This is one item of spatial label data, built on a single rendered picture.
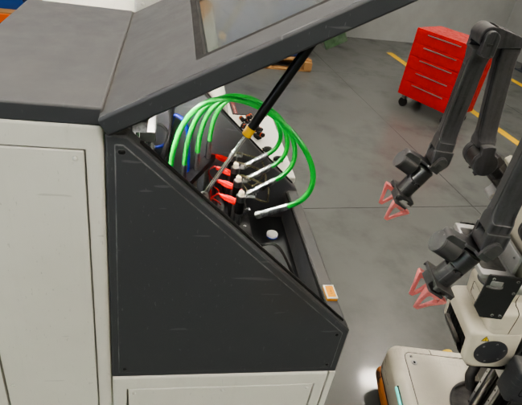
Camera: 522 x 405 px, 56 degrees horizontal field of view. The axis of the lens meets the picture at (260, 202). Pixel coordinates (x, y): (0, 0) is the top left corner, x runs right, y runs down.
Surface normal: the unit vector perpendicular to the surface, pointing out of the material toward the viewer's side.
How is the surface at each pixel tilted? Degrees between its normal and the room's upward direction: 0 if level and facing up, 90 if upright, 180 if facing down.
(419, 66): 90
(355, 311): 0
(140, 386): 90
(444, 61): 90
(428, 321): 0
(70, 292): 90
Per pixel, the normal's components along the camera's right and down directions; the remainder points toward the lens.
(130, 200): 0.14, 0.55
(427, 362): 0.15, -0.83
